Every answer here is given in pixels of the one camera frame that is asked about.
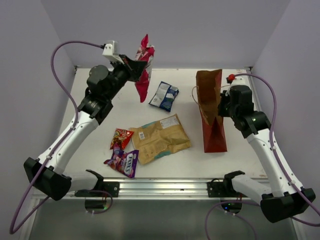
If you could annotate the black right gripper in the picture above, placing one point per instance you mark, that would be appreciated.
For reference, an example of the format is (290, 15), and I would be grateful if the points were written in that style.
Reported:
(224, 97)

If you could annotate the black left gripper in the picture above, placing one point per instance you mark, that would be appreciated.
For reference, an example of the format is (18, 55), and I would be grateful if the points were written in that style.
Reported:
(137, 66)

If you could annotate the pink chips bag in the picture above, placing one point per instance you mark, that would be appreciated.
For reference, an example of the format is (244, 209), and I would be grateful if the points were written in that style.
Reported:
(145, 53)

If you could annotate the red brown paper bag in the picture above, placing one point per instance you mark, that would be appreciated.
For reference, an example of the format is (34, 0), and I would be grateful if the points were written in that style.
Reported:
(208, 91)

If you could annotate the blue snack bag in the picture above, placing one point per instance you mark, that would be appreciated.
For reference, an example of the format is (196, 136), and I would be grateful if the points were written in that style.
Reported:
(164, 96)

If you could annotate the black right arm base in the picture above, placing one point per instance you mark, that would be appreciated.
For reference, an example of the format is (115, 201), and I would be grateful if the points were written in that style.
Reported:
(217, 189)

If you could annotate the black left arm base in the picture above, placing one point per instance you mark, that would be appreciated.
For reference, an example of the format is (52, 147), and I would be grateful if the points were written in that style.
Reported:
(111, 187)

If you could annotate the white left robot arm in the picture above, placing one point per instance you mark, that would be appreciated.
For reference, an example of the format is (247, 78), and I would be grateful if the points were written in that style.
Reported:
(46, 173)

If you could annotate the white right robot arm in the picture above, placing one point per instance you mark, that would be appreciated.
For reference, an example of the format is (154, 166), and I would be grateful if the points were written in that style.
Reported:
(285, 197)

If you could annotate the red rice cracker bag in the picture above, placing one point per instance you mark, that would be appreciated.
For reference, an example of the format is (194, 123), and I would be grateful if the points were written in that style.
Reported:
(121, 138)

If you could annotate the tan kraft snack bag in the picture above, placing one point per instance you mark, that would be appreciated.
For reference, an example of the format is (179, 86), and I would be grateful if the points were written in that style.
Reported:
(159, 138)

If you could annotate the purple candy bag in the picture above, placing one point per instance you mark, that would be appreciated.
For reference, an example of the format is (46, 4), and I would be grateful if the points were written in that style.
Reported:
(123, 162)

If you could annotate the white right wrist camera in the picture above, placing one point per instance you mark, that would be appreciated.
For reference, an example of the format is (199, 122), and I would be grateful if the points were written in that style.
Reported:
(234, 80)

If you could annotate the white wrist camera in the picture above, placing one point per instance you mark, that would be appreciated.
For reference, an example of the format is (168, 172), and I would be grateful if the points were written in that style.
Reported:
(234, 80)
(110, 51)

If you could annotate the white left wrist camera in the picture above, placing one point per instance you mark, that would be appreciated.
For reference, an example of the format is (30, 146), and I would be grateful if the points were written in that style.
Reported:
(110, 51)

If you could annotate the aluminium mounting rail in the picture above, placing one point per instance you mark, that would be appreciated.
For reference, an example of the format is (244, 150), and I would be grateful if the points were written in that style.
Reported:
(161, 188)

